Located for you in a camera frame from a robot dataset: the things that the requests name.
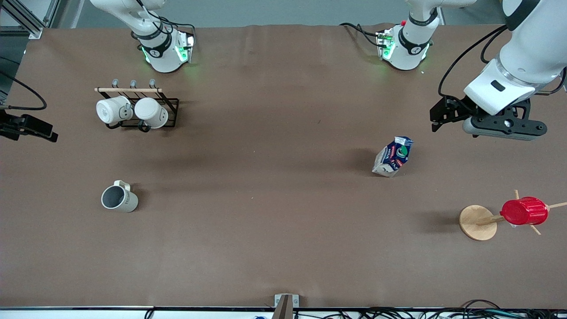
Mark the wooden mug tree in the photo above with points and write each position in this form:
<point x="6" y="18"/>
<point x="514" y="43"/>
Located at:
<point x="476" y="223"/>

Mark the blue white milk carton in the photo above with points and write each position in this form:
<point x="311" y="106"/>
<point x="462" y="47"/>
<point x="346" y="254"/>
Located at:
<point x="392" y="157"/>

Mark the red plastic cup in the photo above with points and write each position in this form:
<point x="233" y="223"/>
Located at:
<point x="525" y="212"/>

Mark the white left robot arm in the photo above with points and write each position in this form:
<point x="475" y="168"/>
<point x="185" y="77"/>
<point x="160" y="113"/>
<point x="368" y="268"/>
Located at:
<point x="527" y="53"/>

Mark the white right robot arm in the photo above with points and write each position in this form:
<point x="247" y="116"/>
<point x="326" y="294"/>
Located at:
<point x="164" y="57"/>

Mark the white cup with smiley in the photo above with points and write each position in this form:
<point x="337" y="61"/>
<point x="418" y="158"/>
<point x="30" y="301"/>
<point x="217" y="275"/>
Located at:
<point x="110" y="110"/>

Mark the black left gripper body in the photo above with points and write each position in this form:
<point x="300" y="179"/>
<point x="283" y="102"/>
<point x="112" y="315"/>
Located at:
<point x="456" y="109"/>

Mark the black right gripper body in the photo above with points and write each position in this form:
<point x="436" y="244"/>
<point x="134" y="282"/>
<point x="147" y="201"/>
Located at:
<point x="13" y="126"/>

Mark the plain white cup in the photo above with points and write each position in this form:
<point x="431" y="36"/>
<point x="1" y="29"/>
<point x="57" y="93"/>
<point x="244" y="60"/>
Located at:
<point x="150" y="111"/>

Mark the metal table bracket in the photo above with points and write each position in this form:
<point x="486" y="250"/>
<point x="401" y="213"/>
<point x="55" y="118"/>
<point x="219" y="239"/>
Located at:
<point x="285" y="305"/>

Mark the grey ceramic mug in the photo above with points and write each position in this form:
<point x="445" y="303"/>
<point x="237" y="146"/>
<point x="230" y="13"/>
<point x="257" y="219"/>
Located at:
<point x="126" y="204"/>

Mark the aluminium frame profile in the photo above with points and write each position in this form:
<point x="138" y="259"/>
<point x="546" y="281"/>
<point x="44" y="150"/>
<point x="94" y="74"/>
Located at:
<point x="31" y="32"/>

